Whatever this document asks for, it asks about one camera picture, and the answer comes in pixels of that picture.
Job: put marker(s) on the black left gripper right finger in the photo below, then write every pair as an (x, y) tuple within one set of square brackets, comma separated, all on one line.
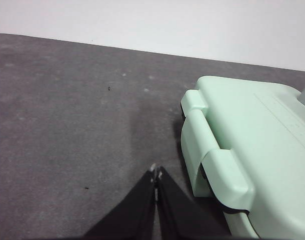
[(182, 217)]

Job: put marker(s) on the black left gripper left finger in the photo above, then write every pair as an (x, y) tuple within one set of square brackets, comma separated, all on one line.
[(132, 215)]

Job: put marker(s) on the mint green hinged griddle cover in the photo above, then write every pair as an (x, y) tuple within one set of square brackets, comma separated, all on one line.
[(255, 130)]

